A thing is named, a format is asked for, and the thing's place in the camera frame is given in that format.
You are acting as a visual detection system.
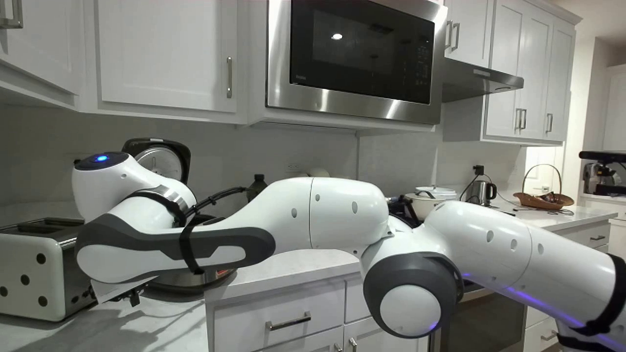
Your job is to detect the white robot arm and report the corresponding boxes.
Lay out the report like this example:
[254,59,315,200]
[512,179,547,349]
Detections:
[72,153,626,352]

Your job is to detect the wooden fruit basket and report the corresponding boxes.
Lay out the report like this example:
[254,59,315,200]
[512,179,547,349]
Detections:
[512,163,575,212]

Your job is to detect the stainless steel microwave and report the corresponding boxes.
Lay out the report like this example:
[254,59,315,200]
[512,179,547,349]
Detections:
[266,0,448,126]

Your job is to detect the black coffee machine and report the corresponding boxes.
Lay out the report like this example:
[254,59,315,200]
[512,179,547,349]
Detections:
[579,151,626,196]

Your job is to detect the steel range hood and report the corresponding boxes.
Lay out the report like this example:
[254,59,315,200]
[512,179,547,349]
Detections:
[442,59,524,102]

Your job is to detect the white upper kitchen cabinets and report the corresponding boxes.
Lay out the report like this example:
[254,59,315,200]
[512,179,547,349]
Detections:
[2,0,577,145]

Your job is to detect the silver toaster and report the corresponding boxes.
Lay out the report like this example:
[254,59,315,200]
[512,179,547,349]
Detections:
[0,218,96,323]

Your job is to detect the black electric kettle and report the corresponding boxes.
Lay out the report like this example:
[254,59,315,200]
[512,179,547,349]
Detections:
[465,165,497,208]

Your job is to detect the white lower cabinets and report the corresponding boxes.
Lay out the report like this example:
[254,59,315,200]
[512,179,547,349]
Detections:
[207,214,624,352]

